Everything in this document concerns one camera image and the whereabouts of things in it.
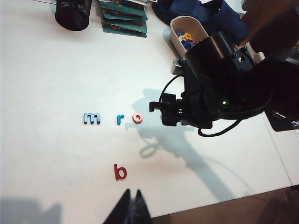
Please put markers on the brown wooden box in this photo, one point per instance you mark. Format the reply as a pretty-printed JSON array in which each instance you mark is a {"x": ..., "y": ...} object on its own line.
[{"x": 261, "y": 23}]

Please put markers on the dark blue bag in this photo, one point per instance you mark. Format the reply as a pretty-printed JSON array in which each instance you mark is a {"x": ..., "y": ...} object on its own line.
[{"x": 229, "y": 21}]

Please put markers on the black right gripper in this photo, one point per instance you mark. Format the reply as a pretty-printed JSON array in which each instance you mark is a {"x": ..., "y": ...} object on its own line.
[{"x": 194, "y": 105}]

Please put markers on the blue letter r magnet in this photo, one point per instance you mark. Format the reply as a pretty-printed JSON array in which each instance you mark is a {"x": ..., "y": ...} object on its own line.
[{"x": 120, "y": 119}]

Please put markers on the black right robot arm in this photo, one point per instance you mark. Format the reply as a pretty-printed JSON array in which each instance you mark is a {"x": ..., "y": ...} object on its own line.
[{"x": 252, "y": 77}]

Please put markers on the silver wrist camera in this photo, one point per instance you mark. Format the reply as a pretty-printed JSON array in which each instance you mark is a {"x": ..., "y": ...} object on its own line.
[{"x": 178, "y": 66}]

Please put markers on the yellow letter magnet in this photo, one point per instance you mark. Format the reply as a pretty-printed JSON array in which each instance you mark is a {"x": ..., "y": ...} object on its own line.
[{"x": 187, "y": 35}]

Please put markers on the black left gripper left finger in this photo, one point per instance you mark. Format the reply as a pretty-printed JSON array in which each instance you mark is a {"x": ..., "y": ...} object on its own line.
[{"x": 121, "y": 212}]

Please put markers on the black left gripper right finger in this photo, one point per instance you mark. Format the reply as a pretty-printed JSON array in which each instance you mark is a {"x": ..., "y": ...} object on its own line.
[{"x": 141, "y": 212}]

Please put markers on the black mesh pen holder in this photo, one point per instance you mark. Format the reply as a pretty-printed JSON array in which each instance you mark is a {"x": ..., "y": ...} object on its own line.
[{"x": 71, "y": 16}]

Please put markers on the red letter b magnet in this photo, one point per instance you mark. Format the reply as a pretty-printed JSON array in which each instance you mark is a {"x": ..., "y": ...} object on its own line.
[{"x": 120, "y": 173}]

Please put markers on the blue letter m magnet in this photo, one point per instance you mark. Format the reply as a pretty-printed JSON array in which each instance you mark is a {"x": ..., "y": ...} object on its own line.
[{"x": 91, "y": 119}]

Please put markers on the orange letter o magnet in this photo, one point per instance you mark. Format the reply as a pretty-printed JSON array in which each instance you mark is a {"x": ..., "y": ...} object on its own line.
[{"x": 137, "y": 118}]

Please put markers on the beige oval bowl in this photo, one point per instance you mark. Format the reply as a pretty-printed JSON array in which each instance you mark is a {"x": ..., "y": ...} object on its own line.
[{"x": 176, "y": 37}]

